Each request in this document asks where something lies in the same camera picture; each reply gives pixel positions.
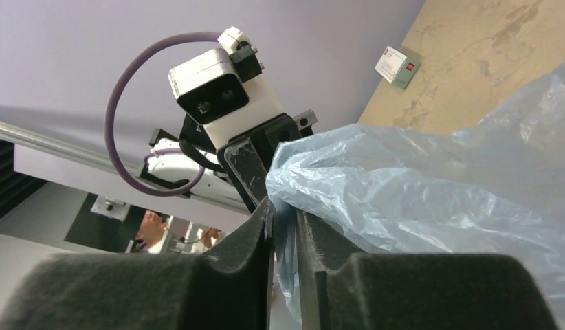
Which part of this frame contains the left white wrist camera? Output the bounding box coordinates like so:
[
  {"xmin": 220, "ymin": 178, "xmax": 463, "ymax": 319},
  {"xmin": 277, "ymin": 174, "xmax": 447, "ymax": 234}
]
[{"xmin": 168, "ymin": 27, "xmax": 285, "ymax": 149}]

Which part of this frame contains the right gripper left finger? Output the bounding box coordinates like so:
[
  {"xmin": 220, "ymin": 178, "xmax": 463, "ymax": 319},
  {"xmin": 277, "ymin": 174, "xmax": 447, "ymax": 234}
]
[{"xmin": 0, "ymin": 199, "xmax": 274, "ymax": 329}]

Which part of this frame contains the aluminium frame rail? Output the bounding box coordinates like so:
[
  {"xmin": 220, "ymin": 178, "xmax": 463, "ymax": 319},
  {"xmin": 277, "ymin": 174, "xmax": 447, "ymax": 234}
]
[{"xmin": 0, "ymin": 121, "xmax": 248, "ymax": 214}]

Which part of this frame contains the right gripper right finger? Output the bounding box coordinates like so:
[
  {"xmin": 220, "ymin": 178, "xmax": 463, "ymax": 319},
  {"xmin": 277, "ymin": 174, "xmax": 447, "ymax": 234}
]
[{"xmin": 296, "ymin": 211, "xmax": 557, "ymax": 329}]

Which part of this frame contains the blue plastic trash bag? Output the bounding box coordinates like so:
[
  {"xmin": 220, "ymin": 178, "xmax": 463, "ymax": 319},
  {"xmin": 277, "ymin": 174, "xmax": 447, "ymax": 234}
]
[{"xmin": 265, "ymin": 62, "xmax": 565, "ymax": 329}]

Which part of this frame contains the white red small box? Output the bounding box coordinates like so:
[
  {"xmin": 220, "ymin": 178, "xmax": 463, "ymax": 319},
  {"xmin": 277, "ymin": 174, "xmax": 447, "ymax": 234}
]
[{"xmin": 375, "ymin": 46, "xmax": 421, "ymax": 89}]

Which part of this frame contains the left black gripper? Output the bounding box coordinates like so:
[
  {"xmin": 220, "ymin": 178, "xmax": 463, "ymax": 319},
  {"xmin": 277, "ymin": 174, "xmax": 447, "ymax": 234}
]
[{"xmin": 178, "ymin": 110, "xmax": 318, "ymax": 213}]

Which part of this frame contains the person in white shirt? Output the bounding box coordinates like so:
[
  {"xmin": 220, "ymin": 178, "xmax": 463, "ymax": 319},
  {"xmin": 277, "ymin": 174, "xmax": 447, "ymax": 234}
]
[{"xmin": 130, "ymin": 210, "xmax": 224, "ymax": 254}]

